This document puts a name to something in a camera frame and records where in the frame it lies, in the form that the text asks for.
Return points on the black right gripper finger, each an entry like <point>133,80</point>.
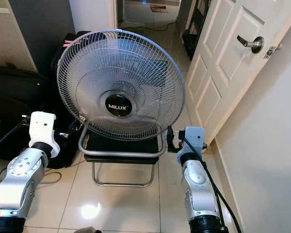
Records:
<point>169,135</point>

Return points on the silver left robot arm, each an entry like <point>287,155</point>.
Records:
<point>19,179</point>

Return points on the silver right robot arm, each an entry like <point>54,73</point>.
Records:
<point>196,184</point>

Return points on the white MILUX electric fan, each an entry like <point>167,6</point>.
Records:
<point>118,105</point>

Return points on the black suitcase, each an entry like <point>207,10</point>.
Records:
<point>14,107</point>

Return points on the black bag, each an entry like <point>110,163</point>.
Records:
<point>60,60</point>

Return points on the white panel door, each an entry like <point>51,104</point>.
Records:
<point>228,77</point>

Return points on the pink ribbon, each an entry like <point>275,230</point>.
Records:
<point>72,43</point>

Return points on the grey robot left foot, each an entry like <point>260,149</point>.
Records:
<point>87,229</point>

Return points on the black hallway shelf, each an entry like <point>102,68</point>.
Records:
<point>194,29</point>

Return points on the dark grey cabinet panel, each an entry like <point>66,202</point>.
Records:
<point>43,29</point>

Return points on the brown flat box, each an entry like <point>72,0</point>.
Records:
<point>159,8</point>

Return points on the silver door latch plate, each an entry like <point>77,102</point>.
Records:
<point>270,51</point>

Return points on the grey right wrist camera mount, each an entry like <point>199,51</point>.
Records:
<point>195,137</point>

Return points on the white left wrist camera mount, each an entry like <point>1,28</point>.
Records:
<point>42,127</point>

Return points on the black chair with chrome frame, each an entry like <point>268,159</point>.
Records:
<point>121,147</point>

